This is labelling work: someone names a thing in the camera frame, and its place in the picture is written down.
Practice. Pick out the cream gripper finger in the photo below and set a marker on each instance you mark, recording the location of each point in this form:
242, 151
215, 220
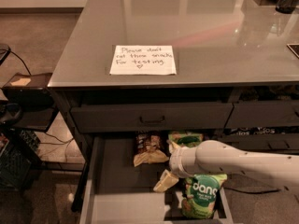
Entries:
173, 146
167, 181

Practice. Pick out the brown chip bag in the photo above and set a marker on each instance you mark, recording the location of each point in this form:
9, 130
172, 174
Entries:
149, 148

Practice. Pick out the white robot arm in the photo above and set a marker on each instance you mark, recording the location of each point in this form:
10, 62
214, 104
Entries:
214, 157

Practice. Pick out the rear green dang snack bag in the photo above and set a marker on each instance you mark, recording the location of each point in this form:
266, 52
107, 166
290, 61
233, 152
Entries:
186, 138

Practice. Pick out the green dang snack bag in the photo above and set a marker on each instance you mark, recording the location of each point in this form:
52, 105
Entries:
200, 195
186, 138

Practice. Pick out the front green dang snack bag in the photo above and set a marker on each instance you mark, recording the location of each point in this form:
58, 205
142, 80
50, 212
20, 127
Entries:
200, 195

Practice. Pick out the open grey middle drawer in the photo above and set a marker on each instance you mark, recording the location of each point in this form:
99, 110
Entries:
119, 193

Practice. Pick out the closed dark top drawer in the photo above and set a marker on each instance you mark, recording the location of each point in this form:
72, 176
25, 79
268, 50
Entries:
125, 118

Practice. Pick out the dark snack bags right drawer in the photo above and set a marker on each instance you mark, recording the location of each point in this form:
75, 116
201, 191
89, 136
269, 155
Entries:
262, 130

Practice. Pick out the right dark middle drawer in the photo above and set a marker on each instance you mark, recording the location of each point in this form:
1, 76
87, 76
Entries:
273, 143

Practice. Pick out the right dark top drawer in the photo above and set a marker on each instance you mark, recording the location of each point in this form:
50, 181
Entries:
264, 114

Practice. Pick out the white handwritten paper note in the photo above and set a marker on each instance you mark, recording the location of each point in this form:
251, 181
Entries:
143, 60

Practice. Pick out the black plastic crate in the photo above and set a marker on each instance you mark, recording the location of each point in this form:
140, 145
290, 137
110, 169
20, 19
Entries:
14, 166

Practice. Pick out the dark side table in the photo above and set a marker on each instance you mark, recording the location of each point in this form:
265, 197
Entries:
34, 105

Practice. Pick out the black top drawer handle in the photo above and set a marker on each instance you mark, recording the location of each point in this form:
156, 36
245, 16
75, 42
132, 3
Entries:
152, 121

